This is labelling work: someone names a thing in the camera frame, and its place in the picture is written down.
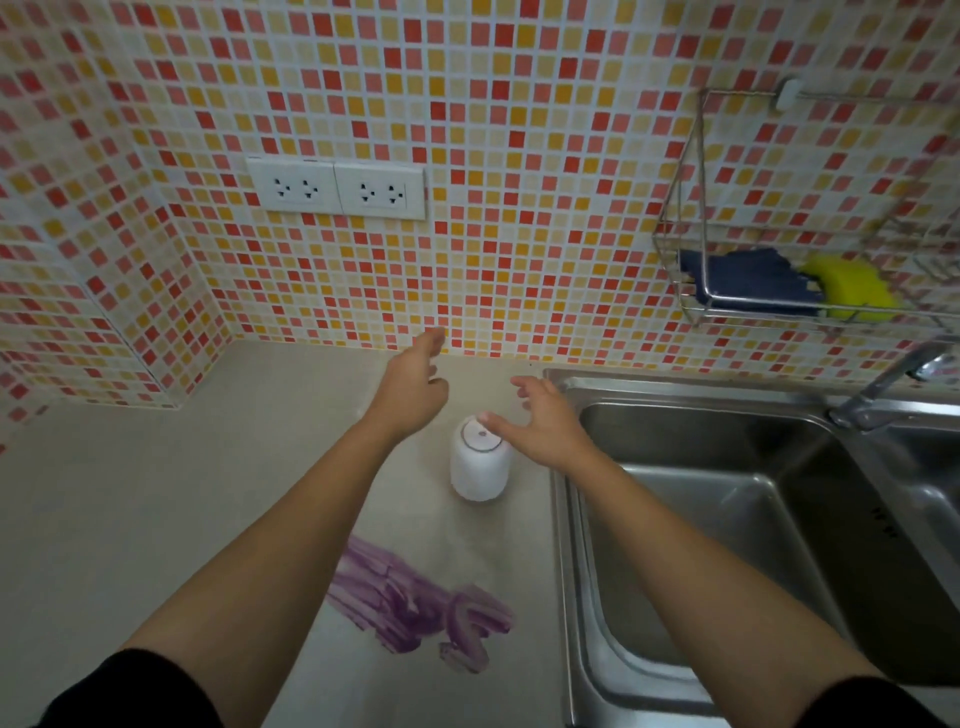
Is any person's left hand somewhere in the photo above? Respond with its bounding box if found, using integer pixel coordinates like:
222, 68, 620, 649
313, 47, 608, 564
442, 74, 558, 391
365, 327, 451, 445

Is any person's right hand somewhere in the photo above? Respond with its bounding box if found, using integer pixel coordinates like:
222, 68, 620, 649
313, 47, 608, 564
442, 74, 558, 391
478, 374, 603, 475

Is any white cylindrical humidifier body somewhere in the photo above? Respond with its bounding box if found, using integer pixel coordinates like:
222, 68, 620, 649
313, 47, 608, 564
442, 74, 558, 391
449, 414, 515, 502

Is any dark blue cloth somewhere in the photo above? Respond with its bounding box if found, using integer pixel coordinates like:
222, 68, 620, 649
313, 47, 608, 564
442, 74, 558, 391
678, 248, 826, 316

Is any chrome faucet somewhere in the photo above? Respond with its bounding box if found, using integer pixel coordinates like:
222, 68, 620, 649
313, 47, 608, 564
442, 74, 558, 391
828, 337, 960, 433

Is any yellow sponge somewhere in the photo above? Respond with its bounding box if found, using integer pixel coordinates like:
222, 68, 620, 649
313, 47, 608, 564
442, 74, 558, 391
798, 254, 901, 324

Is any person's left forearm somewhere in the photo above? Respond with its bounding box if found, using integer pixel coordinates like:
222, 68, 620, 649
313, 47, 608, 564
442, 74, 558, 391
119, 419, 399, 728

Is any person's right forearm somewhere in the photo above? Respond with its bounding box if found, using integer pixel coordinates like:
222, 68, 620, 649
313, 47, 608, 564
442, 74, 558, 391
569, 449, 886, 728

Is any stainless steel double sink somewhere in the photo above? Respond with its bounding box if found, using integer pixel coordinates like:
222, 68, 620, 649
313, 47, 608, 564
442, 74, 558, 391
543, 367, 960, 728

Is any purple smear stain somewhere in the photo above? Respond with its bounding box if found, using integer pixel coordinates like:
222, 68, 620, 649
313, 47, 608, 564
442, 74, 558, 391
327, 534, 515, 674

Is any black shirt sleeve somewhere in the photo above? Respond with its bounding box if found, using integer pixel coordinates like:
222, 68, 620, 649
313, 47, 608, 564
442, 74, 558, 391
37, 648, 226, 728
794, 677, 950, 728

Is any steel wire wall rack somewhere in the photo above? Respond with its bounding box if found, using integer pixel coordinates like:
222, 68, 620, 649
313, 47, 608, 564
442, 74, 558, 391
652, 78, 960, 335

